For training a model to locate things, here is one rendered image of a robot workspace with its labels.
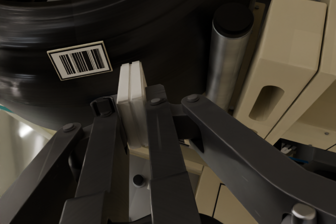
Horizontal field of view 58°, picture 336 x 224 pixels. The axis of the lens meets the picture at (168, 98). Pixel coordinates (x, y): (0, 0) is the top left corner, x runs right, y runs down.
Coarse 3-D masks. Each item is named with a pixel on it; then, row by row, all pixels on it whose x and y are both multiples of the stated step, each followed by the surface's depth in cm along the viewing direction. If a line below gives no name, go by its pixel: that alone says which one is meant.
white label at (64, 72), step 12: (60, 48) 32; (72, 48) 32; (84, 48) 32; (96, 48) 32; (60, 60) 33; (72, 60) 33; (84, 60) 33; (96, 60) 33; (108, 60) 33; (60, 72) 34; (72, 72) 34; (84, 72) 34; (96, 72) 34
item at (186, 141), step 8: (256, 8) 75; (256, 16) 75; (256, 24) 74; (256, 32) 73; (248, 40) 72; (256, 40) 72; (248, 48) 71; (248, 56) 70; (248, 64) 70; (240, 72) 69; (240, 80) 68; (240, 88) 67; (232, 96) 67; (232, 104) 66; (232, 112) 65
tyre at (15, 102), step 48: (0, 0) 35; (96, 0) 34; (144, 0) 34; (192, 0) 35; (240, 0) 40; (0, 48) 34; (48, 48) 33; (144, 48) 35; (192, 48) 38; (0, 96) 40; (48, 96) 37; (96, 96) 38
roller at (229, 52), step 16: (224, 16) 33; (240, 16) 33; (224, 32) 33; (240, 32) 33; (224, 48) 35; (240, 48) 35; (208, 64) 42; (224, 64) 38; (240, 64) 40; (208, 80) 46; (224, 80) 42; (208, 96) 50; (224, 96) 48
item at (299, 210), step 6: (294, 204) 8; (300, 204) 8; (306, 204) 8; (294, 210) 8; (300, 210) 8; (306, 210) 8; (312, 210) 8; (288, 216) 8; (294, 216) 8; (300, 216) 8; (306, 216) 7; (312, 216) 7; (282, 222) 8; (288, 222) 8; (294, 222) 8; (300, 222) 8; (306, 222) 7; (312, 222) 7
